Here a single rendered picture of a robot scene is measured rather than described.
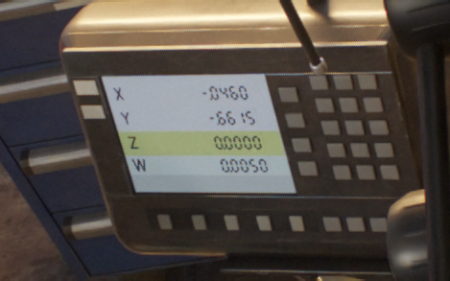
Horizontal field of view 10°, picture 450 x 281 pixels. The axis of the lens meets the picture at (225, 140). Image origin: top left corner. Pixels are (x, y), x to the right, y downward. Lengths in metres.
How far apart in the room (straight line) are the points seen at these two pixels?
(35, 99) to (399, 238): 2.03
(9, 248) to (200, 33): 1.86
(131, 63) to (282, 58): 0.14
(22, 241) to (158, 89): 1.81
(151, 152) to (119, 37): 0.11
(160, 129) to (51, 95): 1.15
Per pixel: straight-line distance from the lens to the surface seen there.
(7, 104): 3.47
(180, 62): 2.25
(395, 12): 1.41
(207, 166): 2.29
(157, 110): 2.29
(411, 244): 1.44
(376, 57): 2.17
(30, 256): 4.04
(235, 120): 2.26
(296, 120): 2.22
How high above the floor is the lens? 2.77
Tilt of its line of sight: 43 degrees down
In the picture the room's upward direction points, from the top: 29 degrees counter-clockwise
